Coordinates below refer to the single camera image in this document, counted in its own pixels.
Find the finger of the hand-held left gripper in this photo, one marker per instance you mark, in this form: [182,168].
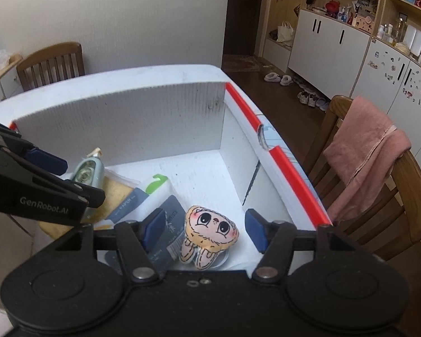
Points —
[73,191]
[45,160]

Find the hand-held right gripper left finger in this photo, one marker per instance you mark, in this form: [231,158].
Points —
[154,230]

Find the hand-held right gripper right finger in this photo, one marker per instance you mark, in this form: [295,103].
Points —
[256,230]

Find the light green tube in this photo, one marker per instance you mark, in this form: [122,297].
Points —
[89,175]

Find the yellow cake packet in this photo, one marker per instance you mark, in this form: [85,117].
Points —
[119,191]

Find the red cardboard box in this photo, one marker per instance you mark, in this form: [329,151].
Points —
[126,119]

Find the dark grey paper packet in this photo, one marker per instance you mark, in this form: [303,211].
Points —
[168,205]

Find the white green packet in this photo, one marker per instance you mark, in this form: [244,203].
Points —
[154,184]

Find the wooden side counter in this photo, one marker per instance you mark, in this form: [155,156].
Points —
[1,77]

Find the wooden chair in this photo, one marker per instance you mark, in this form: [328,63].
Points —
[52,65]
[400,214]

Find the white plastic bag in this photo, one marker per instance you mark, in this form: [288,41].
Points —
[1,59]

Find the pink towel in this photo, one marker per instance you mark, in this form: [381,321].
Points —
[368,151]

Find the white sneaker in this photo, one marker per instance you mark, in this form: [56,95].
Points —
[313,101]
[303,97]

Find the grey slipper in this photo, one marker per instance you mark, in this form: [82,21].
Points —
[272,77]
[287,80]

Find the white floor cabinet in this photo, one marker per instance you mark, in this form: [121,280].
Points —
[328,47]

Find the white shopping bag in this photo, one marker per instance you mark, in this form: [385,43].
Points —
[285,33]

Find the white stickered cabinet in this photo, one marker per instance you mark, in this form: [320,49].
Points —
[400,87]

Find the dark door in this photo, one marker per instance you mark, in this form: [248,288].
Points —
[242,10]

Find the pink box with holes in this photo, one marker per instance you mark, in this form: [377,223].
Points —
[365,21]

